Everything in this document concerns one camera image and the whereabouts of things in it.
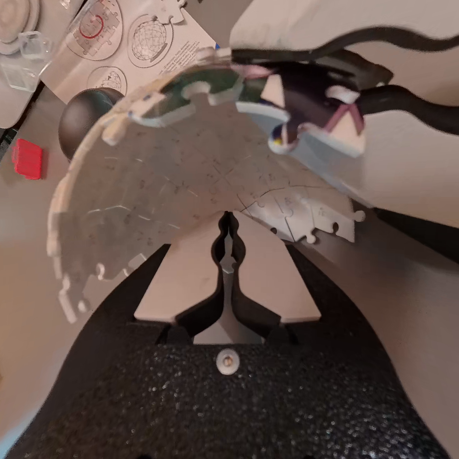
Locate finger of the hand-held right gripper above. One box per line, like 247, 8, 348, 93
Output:
229, 0, 459, 88
289, 85, 459, 231

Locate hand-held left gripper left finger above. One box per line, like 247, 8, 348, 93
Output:
133, 211, 230, 338

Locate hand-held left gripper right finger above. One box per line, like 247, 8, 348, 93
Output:
227, 211, 322, 339

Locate dark printed puzzle piece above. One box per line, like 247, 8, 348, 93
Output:
267, 68, 367, 158

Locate grey partial puzzle ball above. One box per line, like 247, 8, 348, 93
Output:
47, 47, 366, 323

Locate folded paper leaflet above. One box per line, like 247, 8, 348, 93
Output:
38, 0, 220, 108

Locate black dome stand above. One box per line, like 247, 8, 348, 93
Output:
58, 88, 125, 163

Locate red plastic block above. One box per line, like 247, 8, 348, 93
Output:
11, 139, 44, 180

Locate clear plastic piece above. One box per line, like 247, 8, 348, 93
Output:
0, 59, 42, 91
18, 31, 54, 60

